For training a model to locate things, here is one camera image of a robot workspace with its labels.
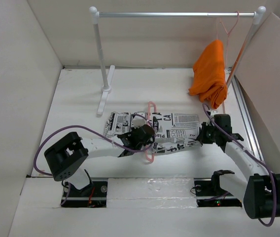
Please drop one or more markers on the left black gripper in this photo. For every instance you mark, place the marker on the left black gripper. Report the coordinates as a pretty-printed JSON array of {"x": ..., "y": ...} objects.
[{"x": 148, "y": 141}]

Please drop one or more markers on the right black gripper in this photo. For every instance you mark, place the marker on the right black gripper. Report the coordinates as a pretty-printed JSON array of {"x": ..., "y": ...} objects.
[{"x": 202, "y": 137}]

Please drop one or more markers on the newspaper print trousers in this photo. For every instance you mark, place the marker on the newspaper print trousers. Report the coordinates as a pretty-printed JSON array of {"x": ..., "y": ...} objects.
[{"x": 173, "y": 131}]

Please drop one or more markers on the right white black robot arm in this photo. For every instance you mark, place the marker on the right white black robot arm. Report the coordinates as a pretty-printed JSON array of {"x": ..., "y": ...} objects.
[{"x": 260, "y": 191}]

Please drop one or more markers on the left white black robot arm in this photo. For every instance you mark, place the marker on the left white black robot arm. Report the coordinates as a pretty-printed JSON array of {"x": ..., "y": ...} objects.
[{"x": 66, "y": 156}]

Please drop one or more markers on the orange garment on hanger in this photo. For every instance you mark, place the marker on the orange garment on hanger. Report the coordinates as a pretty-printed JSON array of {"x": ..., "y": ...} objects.
[{"x": 209, "y": 75}]

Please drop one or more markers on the white metal clothes rack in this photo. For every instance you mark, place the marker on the white metal clothes rack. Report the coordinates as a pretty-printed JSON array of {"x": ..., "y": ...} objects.
[{"x": 107, "y": 76}]

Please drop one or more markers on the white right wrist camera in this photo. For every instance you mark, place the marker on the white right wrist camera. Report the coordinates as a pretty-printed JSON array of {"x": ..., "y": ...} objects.
[{"x": 211, "y": 114}]

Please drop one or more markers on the aluminium rail right side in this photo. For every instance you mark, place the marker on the aluminium rail right side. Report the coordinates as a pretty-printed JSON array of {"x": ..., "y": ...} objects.
[{"x": 251, "y": 137}]

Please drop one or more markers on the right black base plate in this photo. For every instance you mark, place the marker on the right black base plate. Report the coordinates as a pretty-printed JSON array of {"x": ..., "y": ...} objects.
[{"x": 208, "y": 196}]

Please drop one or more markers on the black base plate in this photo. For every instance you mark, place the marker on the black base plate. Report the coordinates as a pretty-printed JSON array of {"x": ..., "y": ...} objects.
[
  {"x": 208, "y": 196},
  {"x": 92, "y": 197}
]

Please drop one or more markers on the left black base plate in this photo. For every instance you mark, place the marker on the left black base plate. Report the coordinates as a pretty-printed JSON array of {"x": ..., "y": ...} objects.
[{"x": 92, "y": 197}]

